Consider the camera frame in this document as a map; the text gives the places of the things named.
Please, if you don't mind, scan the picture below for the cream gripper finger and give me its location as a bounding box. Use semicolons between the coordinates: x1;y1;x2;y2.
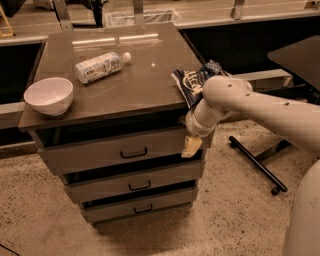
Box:
181;136;202;158

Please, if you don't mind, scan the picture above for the grey top drawer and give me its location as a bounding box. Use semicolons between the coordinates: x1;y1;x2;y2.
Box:
37;121;217;176

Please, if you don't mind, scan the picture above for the grey drawer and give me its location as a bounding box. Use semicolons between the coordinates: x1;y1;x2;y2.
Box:
37;121;217;176
81;187;198;223
64;160;204;203

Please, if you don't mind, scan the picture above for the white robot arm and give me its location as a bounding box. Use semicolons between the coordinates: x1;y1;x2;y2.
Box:
182;76;320;256

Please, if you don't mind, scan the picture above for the grey bottom drawer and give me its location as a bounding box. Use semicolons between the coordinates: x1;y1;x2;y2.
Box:
81;187;198;223

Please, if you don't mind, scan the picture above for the grey drawer cabinet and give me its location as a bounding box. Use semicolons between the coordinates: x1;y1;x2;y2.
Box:
19;23;212;211

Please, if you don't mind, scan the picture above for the grey middle drawer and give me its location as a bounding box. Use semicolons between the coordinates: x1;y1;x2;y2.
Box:
64;160;204;203

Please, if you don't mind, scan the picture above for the blue chip bag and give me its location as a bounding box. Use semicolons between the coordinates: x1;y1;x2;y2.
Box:
171;60;229;109

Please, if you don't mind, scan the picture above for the black stand base bar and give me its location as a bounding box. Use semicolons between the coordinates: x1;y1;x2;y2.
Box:
229;136;287;195

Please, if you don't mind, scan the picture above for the plastic water bottle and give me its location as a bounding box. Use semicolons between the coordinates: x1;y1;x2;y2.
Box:
75;52;132;84

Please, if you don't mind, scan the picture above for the clear plastic bin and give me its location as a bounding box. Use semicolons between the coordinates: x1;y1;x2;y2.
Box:
103;8;181;27

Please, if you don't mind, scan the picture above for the dark round side table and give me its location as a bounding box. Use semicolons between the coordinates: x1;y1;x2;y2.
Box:
267;35;320;90

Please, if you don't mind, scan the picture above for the white bowl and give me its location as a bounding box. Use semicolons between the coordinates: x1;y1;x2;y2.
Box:
24;77;74;116

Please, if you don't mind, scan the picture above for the grey low shelf rail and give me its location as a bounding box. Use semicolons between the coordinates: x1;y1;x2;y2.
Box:
234;69;293;91

